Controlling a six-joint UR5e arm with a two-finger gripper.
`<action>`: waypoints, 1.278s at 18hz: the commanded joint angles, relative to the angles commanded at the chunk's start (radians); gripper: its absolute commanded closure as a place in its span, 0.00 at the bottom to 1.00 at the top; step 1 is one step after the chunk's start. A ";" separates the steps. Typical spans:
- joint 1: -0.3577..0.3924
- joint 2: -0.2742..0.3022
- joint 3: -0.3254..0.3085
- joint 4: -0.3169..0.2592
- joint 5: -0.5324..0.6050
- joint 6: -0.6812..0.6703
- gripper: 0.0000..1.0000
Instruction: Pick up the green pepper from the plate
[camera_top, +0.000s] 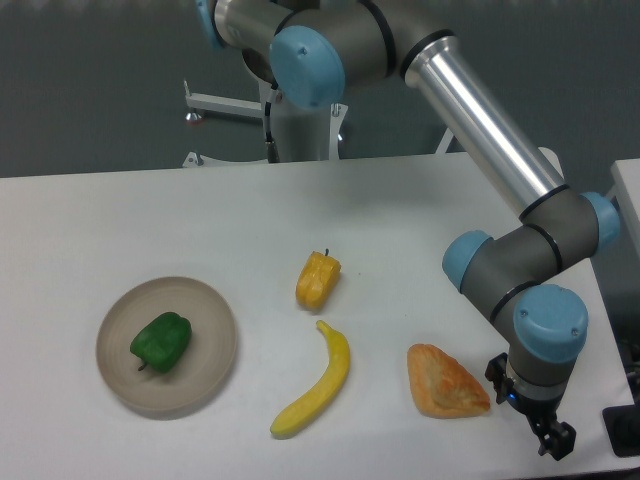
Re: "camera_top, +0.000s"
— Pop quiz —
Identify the golden triangular pastry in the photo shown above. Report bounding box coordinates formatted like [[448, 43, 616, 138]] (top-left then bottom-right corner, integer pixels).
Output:
[[407, 344, 491, 419]]

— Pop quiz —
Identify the green bell pepper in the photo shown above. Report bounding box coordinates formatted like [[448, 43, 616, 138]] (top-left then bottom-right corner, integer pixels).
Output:
[[129, 312, 192, 374]]

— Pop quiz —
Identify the black device at right edge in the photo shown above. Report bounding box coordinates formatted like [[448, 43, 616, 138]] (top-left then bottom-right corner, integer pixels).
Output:
[[602, 405, 639, 458]]

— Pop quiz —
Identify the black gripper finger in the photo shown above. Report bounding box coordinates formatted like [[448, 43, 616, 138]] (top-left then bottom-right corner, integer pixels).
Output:
[[529, 418, 576, 461], [485, 353, 512, 404]]

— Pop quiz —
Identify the yellow bell pepper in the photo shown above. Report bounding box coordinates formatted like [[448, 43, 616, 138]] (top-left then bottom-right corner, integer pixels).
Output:
[[295, 249, 341, 311]]

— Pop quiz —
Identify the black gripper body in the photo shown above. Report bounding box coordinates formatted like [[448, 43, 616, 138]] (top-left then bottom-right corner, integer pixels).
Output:
[[494, 376, 564, 435]]

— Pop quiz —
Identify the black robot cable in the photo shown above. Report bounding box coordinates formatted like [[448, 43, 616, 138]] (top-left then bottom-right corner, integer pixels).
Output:
[[263, 79, 281, 164]]

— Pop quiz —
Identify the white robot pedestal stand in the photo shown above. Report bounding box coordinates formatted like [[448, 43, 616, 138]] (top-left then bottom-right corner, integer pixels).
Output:
[[184, 80, 462, 163]]

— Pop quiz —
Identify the beige round plate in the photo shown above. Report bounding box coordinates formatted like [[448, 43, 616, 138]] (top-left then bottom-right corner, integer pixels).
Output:
[[95, 276, 239, 420]]

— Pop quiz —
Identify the yellow banana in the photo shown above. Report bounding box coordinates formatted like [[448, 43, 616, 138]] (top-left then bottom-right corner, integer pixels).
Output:
[[270, 320, 351, 439]]

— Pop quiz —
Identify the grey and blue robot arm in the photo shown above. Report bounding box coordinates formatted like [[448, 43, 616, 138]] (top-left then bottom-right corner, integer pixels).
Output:
[[196, 1, 620, 460]]

